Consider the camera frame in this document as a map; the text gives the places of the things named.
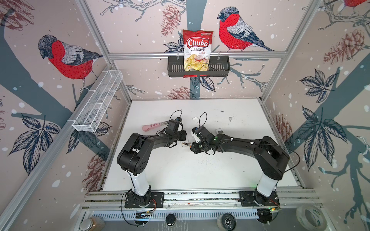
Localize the metal lidded jar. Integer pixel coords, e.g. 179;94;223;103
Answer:
80;217;105;231

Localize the black wall basket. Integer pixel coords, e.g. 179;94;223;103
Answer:
167;56;230;78

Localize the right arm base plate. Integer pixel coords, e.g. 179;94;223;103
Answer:
239;190;280;207

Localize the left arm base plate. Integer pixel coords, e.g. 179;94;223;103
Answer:
124;192;164;208

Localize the white wire mesh basket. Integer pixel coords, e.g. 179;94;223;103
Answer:
72;70;123;132

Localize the Chuba cassava chips bag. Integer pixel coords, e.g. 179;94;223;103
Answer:
183;30;213;71

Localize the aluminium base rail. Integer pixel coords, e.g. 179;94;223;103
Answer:
81;187;323;211

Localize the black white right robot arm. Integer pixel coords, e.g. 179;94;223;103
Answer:
190;126;290;206

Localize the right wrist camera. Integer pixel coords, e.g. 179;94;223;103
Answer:
192;127;200;143

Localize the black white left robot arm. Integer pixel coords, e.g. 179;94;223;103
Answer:
117;117;187;206

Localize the clear tape roll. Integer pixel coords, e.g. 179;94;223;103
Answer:
296;205;327;231

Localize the pink handled knife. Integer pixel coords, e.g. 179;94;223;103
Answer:
142;121;169;132

